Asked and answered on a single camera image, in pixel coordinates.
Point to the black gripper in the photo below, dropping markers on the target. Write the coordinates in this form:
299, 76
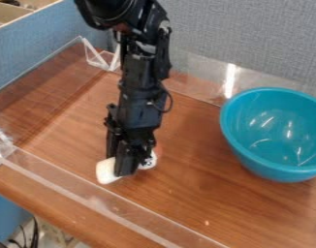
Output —
130, 122

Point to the white brown toy mushroom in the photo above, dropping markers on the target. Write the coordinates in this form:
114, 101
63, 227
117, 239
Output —
105, 166

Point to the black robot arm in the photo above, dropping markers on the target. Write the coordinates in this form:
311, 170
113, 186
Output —
141, 22

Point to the blue plastic bowl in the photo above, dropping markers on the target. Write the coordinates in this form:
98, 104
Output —
268, 124

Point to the clear acrylic barrier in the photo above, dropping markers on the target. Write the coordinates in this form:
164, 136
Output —
197, 201

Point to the wooden shelf box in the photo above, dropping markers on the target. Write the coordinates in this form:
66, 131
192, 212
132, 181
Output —
18, 9

